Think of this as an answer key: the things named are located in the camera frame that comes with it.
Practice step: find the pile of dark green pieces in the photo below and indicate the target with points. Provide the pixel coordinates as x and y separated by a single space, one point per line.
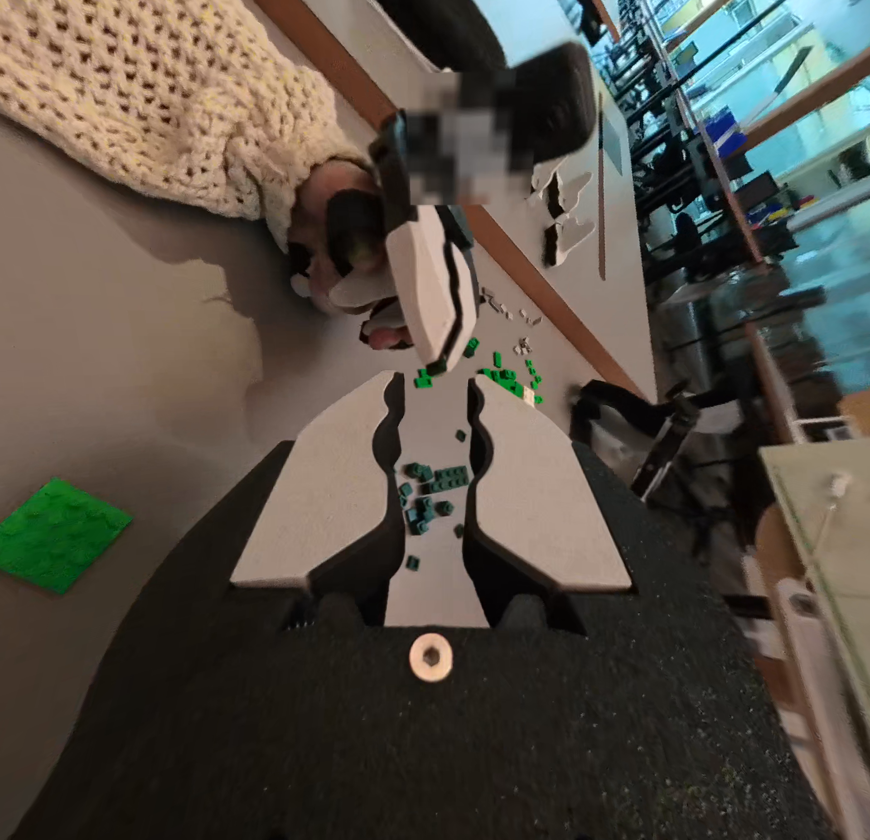
421 507

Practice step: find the dark green long lego plate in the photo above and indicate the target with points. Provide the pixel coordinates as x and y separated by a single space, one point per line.
448 476

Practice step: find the scatter of grey lego pieces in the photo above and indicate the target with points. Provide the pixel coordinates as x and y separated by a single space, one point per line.
504 312

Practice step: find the lego instruction booklet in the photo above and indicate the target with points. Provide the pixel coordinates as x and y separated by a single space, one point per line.
815 473

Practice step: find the spare black white gripper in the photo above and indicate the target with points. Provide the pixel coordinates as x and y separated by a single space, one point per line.
646 439

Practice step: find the white book stand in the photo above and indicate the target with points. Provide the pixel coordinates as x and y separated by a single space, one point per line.
781 548

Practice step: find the person's left hand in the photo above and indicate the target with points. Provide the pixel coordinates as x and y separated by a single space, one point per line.
316 194

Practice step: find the blue storage bins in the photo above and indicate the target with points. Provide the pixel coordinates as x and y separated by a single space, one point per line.
724 133

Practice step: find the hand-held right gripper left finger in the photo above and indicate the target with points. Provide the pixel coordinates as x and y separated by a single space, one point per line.
319 500

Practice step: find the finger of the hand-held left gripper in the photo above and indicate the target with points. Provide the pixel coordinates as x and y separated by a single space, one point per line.
425 276
473 289

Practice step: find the spare white gripper finger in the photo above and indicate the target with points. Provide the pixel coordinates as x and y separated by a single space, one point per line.
574 191
578 238

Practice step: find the bright green square lego plate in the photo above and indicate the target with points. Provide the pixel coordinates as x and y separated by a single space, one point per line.
58 534

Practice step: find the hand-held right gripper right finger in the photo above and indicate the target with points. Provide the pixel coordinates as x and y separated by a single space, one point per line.
544 507

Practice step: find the pile of bright green pieces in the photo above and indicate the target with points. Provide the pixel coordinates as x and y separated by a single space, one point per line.
506 378

